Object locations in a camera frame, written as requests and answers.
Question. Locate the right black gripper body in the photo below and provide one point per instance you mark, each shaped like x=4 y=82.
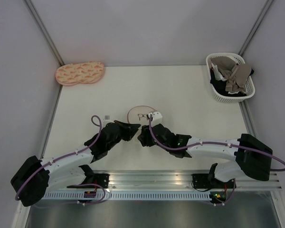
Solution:
x=166 y=149

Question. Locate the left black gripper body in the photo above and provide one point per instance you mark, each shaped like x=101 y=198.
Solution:
x=122 y=133

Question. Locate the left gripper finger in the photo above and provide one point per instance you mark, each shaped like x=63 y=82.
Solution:
x=128 y=126
x=129 y=133

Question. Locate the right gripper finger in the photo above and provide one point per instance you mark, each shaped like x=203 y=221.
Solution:
x=145 y=130
x=143 y=140

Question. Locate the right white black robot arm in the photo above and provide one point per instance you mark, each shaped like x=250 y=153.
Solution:
x=246 y=156

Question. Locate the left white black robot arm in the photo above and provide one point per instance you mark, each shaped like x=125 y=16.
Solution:
x=36 y=177

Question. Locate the pink carrot print bra case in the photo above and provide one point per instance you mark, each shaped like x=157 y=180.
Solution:
x=82 y=73

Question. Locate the beige bra in basket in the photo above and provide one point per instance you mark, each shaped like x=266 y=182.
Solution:
x=240 y=73

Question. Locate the black garment in basket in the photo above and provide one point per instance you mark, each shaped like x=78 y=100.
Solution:
x=218 y=86

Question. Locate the white garment in basket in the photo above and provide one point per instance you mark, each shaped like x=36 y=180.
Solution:
x=217 y=74

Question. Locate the white plastic basket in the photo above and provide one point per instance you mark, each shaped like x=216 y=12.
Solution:
x=238 y=74

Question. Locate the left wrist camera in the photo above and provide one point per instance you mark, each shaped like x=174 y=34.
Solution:
x=107 y=119

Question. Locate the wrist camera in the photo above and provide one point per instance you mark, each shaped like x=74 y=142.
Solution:
x=155 y=117
x=107 y=119

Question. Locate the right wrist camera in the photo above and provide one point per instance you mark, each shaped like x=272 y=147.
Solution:
x=155 y=117

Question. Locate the aluminium mounting rail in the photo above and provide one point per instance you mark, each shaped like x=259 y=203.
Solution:
x=177 y=180

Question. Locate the white slotted cable duct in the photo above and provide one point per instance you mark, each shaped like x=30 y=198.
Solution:
x=127 y=195

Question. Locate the left aluminium corner post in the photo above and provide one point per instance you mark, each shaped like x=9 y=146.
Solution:
x=41 y=26

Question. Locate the aluminium corner post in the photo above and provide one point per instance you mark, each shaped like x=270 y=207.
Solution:
x=41 y=26
x=257 y=24

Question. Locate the right aluminium corner post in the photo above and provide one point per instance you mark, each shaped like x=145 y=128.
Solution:
x=257 y=24

